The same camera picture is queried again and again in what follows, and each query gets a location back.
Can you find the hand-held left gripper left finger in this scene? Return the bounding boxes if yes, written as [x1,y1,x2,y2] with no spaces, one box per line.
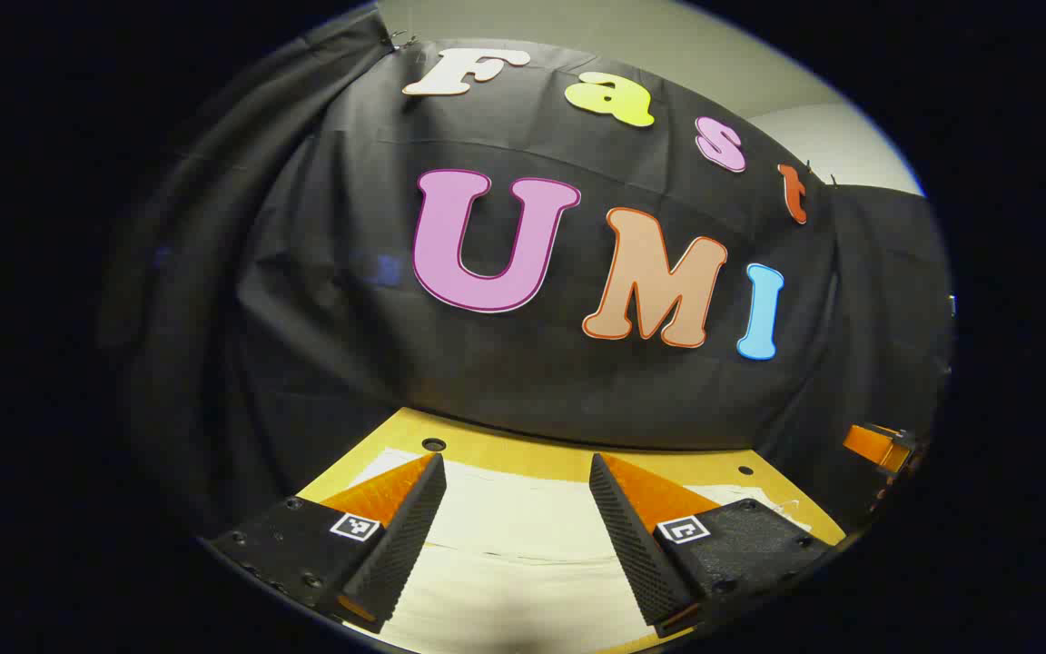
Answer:
[205,452,448,635]

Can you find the black backdrop cloth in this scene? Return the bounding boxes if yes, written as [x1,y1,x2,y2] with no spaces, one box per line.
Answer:
[101,9,955,546]

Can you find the white jeans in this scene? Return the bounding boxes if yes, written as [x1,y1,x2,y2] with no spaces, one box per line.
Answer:
[346,447,814,654]

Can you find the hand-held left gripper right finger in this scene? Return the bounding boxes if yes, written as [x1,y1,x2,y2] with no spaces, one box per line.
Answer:
[588,452,837,639]

